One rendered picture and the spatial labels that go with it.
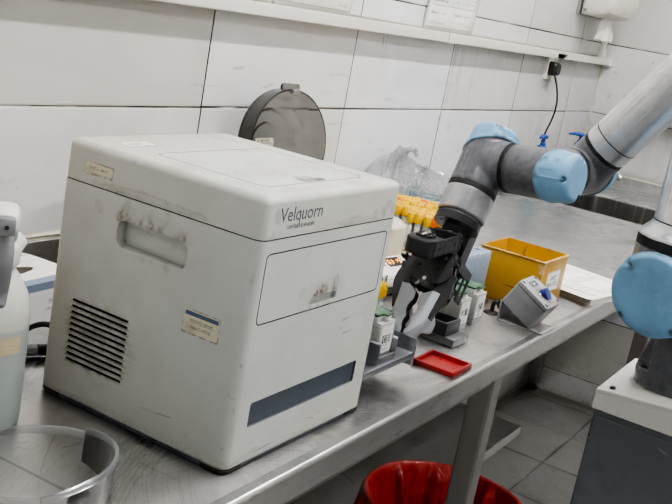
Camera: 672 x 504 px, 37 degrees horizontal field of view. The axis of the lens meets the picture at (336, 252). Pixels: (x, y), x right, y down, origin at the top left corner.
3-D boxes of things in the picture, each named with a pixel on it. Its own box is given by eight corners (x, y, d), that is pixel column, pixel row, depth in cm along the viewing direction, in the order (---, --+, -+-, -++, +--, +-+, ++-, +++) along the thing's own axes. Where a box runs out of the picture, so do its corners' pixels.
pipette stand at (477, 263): (461, 311, 180) (473, 258, 178) (428, 299, 184) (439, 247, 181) (487, 304, 188) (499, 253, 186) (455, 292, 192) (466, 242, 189)
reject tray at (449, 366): (452, 378, 145) (453, 373, 145) (411, 363, 149) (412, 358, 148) (471, 368, 151) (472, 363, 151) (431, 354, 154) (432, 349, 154)
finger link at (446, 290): (440, 325, 144) (464, 270, 146) (437, 321, 143) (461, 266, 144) (412, 315, 146) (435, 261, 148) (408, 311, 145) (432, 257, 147)
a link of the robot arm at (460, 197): (487, 189, 146) (437, 176, 150) (474, 217, 145) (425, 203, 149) (498, 211, 153) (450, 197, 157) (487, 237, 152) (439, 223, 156)
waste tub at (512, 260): (534, 314, 187) (546, 263, 185) (469, 292, 194) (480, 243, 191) (558, 303, 198) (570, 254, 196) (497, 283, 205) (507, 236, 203)
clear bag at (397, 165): (402, 239, 228) (418, 160, 224) (331, 222, 233) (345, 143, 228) (426, 222, 253) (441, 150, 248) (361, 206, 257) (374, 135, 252)
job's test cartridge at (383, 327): (374, 364, 134) (383, 319, 132) (344, 352, 136) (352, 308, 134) (388, 358, 137) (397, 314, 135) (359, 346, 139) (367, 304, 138)
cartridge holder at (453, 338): (451, 349, 158) (456, 327, 158) (403, 330, 163) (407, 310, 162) (467, 342, 163) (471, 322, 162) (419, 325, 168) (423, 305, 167)
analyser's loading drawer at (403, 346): (337, 399, 125) (345, 360, 123) (294, 381, 128) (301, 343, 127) (412, 364, 142) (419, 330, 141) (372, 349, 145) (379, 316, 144)
